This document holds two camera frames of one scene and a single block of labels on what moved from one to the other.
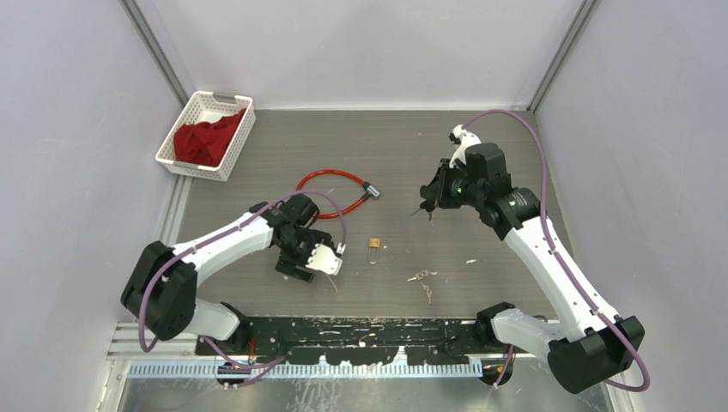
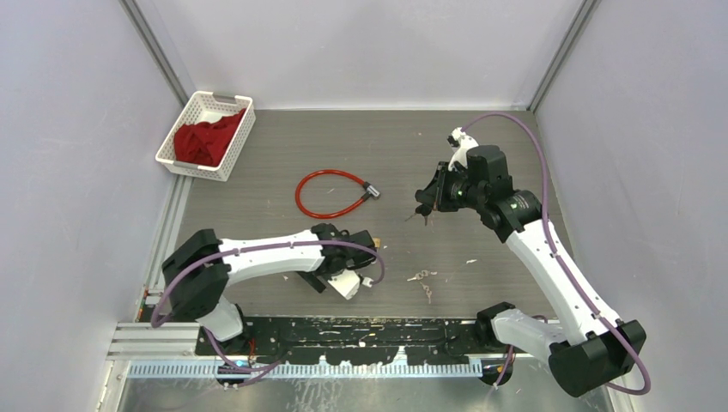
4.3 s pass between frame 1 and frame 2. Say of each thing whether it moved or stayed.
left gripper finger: moved
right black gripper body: stayed
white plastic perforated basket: stayed
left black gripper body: moved
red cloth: stayed
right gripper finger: stayed
